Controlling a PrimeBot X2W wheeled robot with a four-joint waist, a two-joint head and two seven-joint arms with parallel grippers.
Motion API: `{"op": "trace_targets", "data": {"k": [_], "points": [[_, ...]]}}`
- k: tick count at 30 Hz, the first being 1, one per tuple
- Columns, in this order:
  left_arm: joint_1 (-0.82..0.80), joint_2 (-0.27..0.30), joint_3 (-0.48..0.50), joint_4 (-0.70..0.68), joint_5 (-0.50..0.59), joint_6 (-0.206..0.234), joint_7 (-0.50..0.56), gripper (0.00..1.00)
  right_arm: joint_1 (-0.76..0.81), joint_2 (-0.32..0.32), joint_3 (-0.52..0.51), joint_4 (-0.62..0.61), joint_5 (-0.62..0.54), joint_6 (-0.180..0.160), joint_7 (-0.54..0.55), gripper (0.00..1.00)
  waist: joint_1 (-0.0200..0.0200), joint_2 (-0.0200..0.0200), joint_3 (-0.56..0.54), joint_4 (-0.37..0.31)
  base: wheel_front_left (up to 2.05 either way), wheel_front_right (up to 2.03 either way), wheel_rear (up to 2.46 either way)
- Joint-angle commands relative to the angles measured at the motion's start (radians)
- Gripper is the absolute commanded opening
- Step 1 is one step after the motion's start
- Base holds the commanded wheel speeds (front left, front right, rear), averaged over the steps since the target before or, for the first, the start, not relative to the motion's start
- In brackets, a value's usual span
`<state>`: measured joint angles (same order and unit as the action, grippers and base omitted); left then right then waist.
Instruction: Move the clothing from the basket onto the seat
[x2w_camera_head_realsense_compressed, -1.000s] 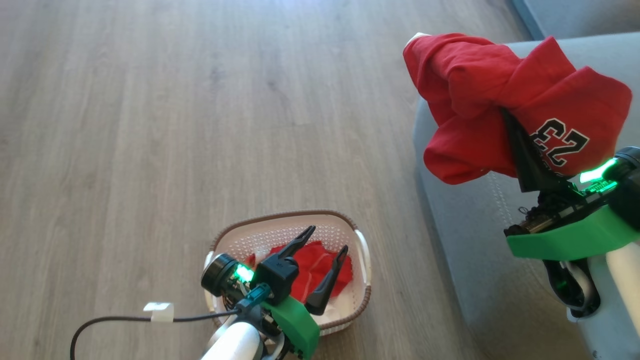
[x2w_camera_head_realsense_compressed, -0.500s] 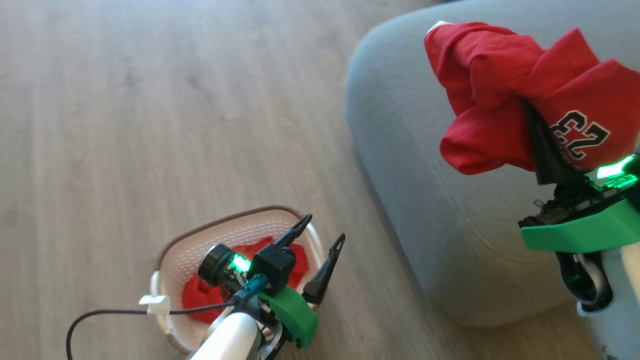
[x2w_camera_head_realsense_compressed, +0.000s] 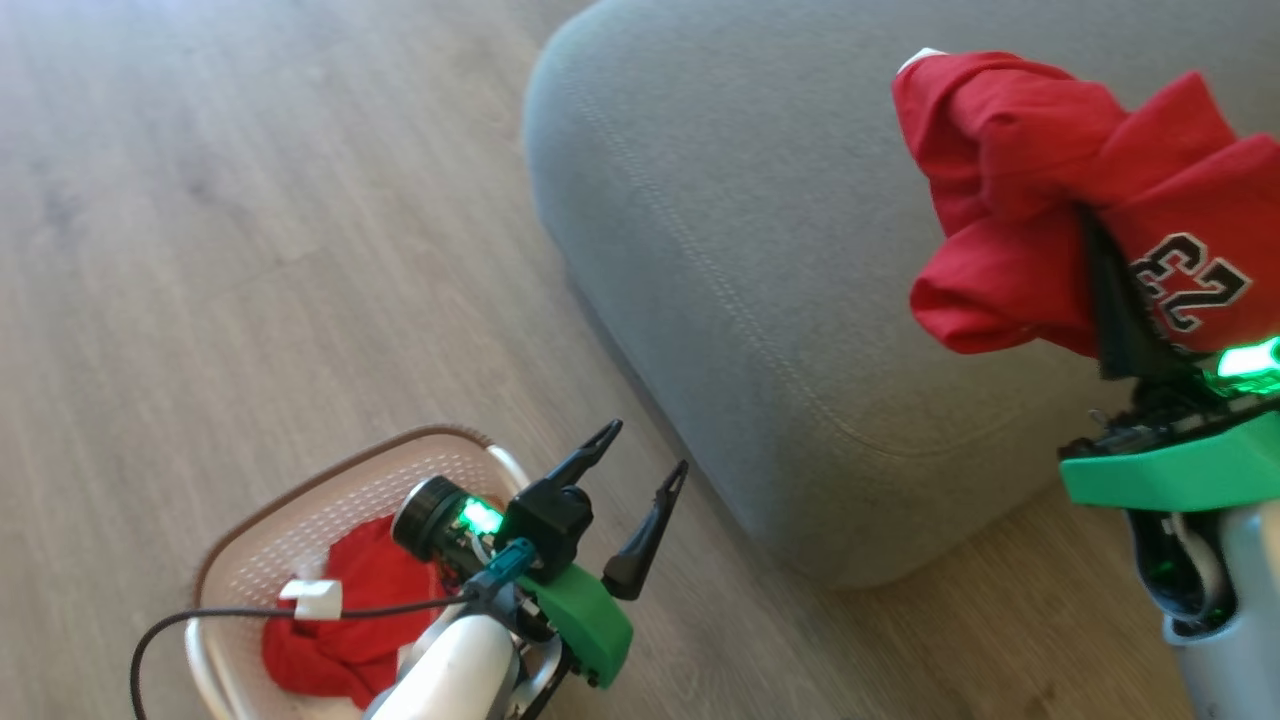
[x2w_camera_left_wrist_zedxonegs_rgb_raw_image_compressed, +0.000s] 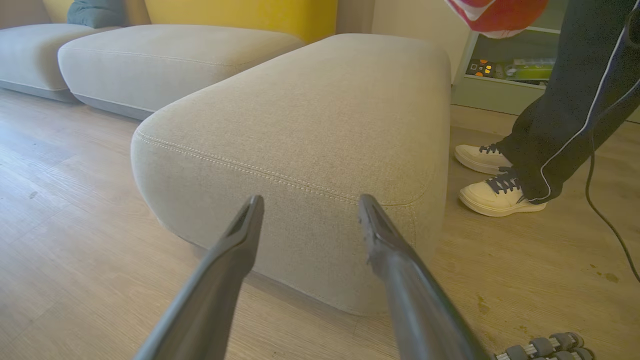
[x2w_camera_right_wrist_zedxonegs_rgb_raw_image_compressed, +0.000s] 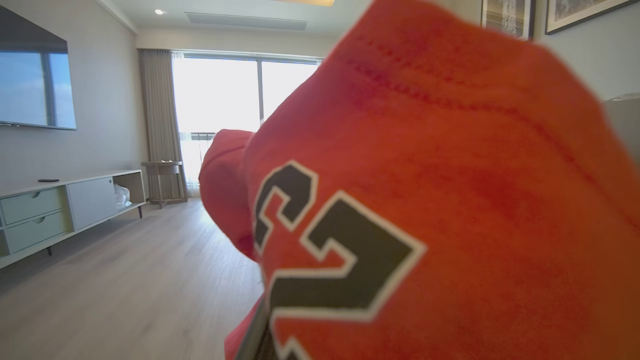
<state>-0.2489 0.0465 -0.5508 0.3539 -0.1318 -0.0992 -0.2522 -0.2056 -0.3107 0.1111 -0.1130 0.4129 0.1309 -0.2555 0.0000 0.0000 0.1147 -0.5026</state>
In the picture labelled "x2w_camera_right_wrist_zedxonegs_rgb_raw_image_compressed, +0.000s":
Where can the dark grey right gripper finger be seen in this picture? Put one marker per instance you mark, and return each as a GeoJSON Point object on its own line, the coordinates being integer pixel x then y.
{"type": "Point", "coordinates": [252, 345]}

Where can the red jersey number 23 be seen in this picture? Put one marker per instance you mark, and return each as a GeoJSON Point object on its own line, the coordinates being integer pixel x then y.
{"type": "Point", "coordinates": [450, 150]}

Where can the small round wooden side table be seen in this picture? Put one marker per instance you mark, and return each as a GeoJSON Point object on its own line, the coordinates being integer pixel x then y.
{"type": "Point", "coordinates": [162, 169]}

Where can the white plastic bag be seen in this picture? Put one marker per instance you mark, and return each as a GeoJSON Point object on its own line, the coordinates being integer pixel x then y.
{"type": "Point", "coordinates": [121, 196]}

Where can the white television cabinet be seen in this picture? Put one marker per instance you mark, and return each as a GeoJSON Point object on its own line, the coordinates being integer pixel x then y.
{"type": "Point", "coordinates": [90, 200]}

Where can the metal balcony railing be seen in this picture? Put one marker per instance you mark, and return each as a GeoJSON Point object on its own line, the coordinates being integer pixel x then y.
{"type": "Point", "coordinates": [200, 133]}

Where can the beige curtain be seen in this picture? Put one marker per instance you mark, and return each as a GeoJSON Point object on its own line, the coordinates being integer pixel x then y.
{"type": "Point", "coordinates": [160, 110]}

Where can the ceiling air vent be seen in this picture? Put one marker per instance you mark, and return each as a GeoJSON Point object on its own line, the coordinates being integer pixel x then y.
{"type": "Point", "coordinates": [245, 21]}

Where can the yellow ceiling lamp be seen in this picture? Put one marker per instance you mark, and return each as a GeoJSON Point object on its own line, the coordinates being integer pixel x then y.
{"type": "Point", "coordinates": [310, 2]}

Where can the large window frame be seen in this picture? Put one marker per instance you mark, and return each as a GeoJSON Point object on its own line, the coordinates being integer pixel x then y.
{"type": "Point", "coordinates": [259, 90]}

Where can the wall mounted flat television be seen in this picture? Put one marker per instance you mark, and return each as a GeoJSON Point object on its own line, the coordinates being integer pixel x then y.
{"type": "Point", "coordinates": [30, 85]}

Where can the narrow framed wall picture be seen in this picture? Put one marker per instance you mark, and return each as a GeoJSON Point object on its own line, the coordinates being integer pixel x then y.
{"type": "Point", "coordinates": [507, 17]}

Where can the wide framed wall picture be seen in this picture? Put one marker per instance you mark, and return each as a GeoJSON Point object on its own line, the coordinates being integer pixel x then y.
{"type": "Point", "coordinates": [580, 12]}

